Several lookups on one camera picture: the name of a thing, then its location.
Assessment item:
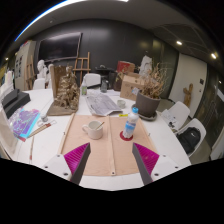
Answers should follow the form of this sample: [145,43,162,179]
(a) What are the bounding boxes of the long paintbrush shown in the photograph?
[29,134,36,164]

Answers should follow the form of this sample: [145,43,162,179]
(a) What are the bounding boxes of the grey plant saucer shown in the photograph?
[131,103,158,122]

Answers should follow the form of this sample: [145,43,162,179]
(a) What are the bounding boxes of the dried plant in grey pot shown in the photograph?
[134,61,169,118]

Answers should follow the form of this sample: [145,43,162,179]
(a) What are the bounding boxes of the wooden easel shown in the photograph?
[73,51,92,84]

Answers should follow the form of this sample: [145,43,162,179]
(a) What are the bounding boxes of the black wall screen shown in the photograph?
[37,31,83,63]

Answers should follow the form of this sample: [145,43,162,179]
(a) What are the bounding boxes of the papers on chair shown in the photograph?
[162,109,179,126]

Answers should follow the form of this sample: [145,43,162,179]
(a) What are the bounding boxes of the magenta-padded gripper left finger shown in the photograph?
[42,142,92,186]

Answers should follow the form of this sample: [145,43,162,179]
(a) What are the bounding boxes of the colourful art book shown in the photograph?
[8,107,42,142]

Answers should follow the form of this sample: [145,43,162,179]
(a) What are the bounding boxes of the newspaper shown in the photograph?
[84,93,124,117]

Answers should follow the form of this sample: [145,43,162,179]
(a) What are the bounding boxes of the wooden figure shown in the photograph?
[182,82,194,108]

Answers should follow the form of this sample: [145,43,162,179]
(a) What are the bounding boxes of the red box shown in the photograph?
[116,60,136,75]

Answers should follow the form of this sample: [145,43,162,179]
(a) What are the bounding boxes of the small white cup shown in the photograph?
[116,99,127,109]

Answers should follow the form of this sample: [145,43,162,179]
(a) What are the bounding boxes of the green-labelled spray bottle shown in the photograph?
[80,78,88,97]

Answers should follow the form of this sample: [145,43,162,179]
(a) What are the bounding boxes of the white plaster bust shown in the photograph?
[32,59,51,90]

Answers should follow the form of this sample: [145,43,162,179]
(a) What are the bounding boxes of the long ceiling light strip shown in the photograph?
[13,0,129,43]

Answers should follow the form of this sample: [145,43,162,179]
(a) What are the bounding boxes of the black boxes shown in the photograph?
[1,88,32,119]

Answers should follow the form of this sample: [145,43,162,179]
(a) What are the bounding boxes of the cream ceramic mug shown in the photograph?
[81,120,105,141]

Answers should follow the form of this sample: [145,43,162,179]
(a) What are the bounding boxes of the cardboard box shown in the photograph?
[119,73,148,102]

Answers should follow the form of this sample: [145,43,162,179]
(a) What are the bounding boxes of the white cabinet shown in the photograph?
[13,39,37,92]

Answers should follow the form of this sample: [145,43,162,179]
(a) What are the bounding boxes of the white bottle with blue cap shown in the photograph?
[122,106,140,140]

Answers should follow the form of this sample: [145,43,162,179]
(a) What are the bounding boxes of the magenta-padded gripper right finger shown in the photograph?
[131,142,183,186]

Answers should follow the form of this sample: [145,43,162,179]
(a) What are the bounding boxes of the tall white plaster statue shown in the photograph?
[139,54,154,78]

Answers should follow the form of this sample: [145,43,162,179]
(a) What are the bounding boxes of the white canvas frame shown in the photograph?
[0,103,19,156]

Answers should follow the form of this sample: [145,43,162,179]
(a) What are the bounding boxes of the white plastic chair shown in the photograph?
[82,72,102,88]
[161,100,191,131]
[174,117,207,158]

